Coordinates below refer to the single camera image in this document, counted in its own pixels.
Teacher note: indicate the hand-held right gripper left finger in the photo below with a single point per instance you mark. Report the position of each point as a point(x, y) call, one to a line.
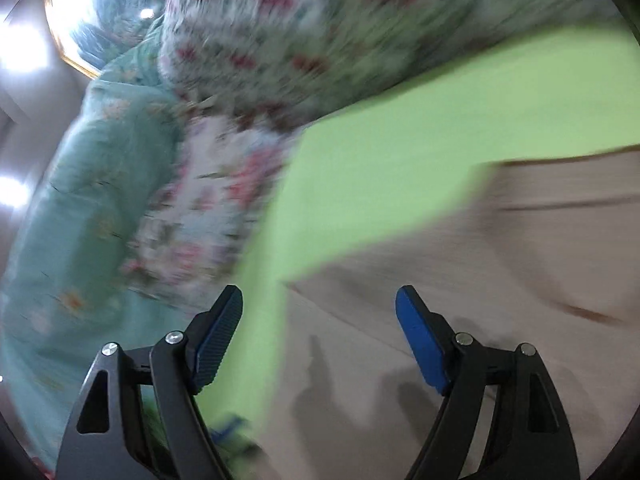
point(216, 344)

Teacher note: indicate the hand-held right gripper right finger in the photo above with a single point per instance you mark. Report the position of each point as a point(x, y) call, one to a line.
point(419, 336)

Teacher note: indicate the beige small garment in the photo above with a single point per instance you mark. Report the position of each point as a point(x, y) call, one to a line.
point(440, 260)

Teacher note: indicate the lime green bed sheet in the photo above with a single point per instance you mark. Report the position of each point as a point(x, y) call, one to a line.
point(400, 150)

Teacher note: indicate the teal floral quilt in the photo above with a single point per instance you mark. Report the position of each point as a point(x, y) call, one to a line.
point(85, 200)

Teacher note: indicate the window with wooden frame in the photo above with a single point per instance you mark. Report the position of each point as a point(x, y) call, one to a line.
point(95, 15)

